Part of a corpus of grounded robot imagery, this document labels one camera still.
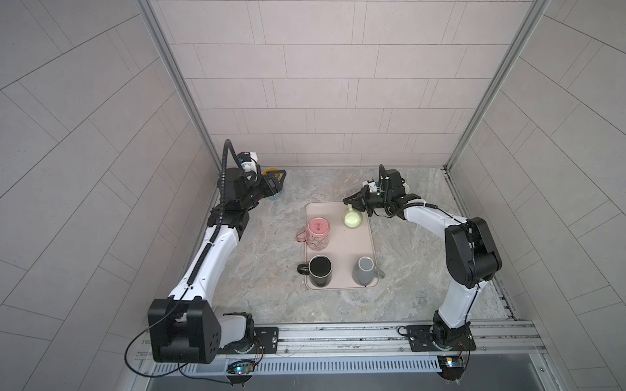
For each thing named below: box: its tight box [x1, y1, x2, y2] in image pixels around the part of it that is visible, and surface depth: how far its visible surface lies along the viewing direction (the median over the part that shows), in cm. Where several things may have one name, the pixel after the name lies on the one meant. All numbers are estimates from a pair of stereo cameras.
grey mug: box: [357, 255, 386, 287], surface depth 79 cm
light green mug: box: [343, 203, 363, 229], surface depth 82 cm
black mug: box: [296, 254, 333, 288], surface depth 79 cm
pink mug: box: [295, 216, 331, 251], surface depth 86 cm
